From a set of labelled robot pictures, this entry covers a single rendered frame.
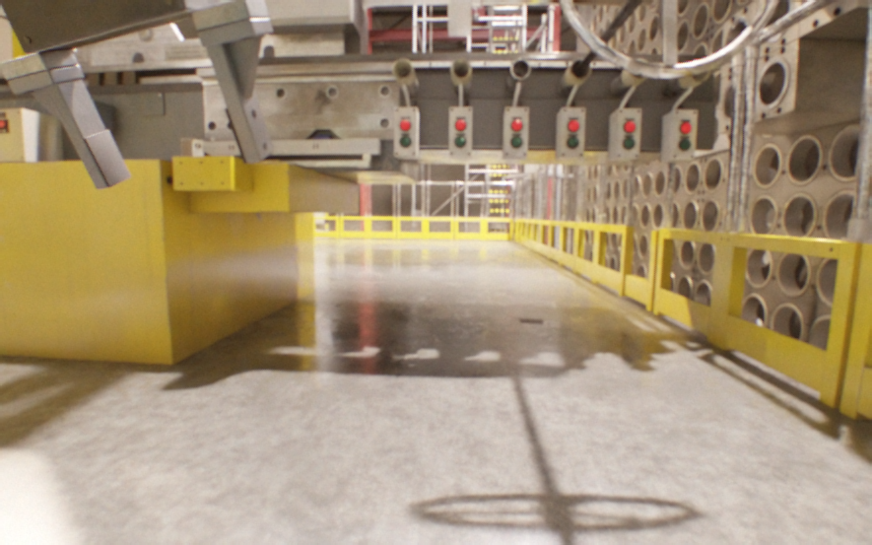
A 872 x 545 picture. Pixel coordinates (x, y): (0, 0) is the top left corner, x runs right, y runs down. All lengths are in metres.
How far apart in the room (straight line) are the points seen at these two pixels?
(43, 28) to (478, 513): 0.71
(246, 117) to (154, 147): 1.62
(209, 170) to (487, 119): 0.85
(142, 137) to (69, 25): 1.61
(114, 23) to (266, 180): 1.09
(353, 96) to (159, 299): 0.88
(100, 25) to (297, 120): 1.33
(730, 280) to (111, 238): 1.91
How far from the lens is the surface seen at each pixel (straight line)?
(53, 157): 2.18
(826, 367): 1.41
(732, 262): 1.72
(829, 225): 2.73
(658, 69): 0.86
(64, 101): 0.43
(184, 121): 1.91
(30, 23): 0.42
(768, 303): 3.04
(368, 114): 1.61
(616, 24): 1.14
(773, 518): 0.88
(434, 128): 1.54
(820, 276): 2.74
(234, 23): 0.34
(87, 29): 0.39
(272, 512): 0.77
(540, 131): 1.55
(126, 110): 2.05
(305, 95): 1.69
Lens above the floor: 0.44
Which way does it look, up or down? 7 degrees down
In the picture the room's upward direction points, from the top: 1 degrees clockwise
